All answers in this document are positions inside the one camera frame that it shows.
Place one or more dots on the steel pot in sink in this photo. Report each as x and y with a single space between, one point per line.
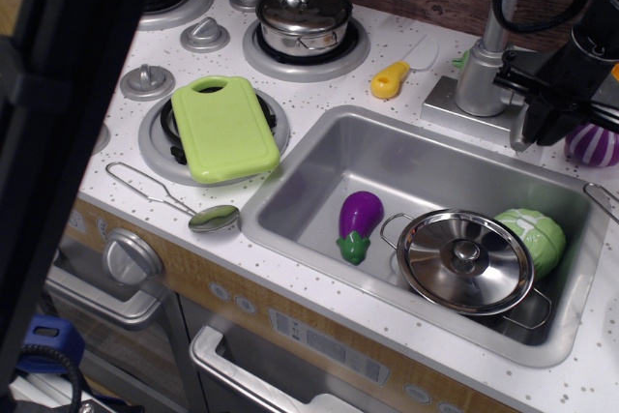
468 263

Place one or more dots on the silver sink basin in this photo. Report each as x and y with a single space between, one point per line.
414 171

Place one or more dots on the silver oven dial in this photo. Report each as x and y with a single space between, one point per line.
128 259

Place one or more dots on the steel wire handle right edge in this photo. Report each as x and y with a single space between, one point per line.
604 199

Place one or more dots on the purple striped toy onion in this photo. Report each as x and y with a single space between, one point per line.
593 146

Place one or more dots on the silver toy faucet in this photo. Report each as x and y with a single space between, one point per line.
473 104

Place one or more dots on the purple toy eggplant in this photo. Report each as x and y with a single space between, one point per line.
359 214

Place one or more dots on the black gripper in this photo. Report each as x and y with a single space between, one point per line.
558 87

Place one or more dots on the back right stove burner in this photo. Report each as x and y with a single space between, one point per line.
346 58

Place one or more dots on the steel ladle spoon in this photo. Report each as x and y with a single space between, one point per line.
205 221

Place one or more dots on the front left stove burner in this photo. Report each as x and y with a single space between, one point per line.
102 140

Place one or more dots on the silver oven door handle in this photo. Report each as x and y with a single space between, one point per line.
137 313

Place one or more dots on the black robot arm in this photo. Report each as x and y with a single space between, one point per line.
64 119

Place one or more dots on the silver dishwasher door handle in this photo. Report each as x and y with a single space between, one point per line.
204 354

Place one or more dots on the silver stove knob middle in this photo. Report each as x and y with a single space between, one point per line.
205 36

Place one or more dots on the steel pot on stove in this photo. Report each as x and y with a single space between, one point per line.
303 28

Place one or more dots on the blue clamp with black cable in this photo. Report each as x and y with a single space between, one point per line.
49 366

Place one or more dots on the front right stove burner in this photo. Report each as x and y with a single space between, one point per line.
161 148

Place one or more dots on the green toy lettuce behind faucet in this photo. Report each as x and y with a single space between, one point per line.
460 62

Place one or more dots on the green cutting board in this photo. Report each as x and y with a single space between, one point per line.
223 131

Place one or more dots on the silver faucet lever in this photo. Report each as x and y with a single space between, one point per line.
518 141

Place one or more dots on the green toy cabbage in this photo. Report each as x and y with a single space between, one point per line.
544 239

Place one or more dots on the orange toy pumpkin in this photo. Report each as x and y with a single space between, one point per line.
614 82

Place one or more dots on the yellow handled toy knife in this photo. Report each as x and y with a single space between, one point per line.
419 58

